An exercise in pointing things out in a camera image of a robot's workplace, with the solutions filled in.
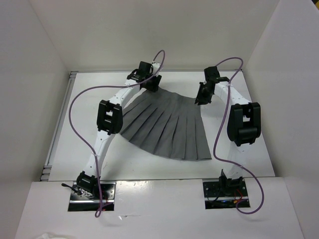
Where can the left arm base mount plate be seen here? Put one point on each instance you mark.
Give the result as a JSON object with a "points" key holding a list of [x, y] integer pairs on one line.
{"points": [[82, 201]]}

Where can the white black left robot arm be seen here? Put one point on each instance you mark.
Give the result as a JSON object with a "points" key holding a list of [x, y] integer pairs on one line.
{"points": [[110, 122]]}

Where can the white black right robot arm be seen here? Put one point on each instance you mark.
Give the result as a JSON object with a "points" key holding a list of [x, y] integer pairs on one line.
{"points": [[243, 127]]}

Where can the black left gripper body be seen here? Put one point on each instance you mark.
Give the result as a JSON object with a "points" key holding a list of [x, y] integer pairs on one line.
{"points": [[151, 84]]}

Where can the grey pleated skirt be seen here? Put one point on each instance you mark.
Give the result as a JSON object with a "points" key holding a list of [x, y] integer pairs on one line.
{"points": [[166, 124]]}

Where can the white cloth at bottom edge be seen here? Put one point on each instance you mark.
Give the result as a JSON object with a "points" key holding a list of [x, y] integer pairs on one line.
{"points": [[53, 236]]}

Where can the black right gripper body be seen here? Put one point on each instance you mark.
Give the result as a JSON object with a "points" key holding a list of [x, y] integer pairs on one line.
{"points": [[204, 95]]}

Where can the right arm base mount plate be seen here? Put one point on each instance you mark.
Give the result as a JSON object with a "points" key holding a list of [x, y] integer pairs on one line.
{"points": [[217, 198]]}

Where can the aluminium table edge rail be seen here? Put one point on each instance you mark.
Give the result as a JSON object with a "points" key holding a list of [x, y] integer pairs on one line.
{"points": [[58, 128]]}

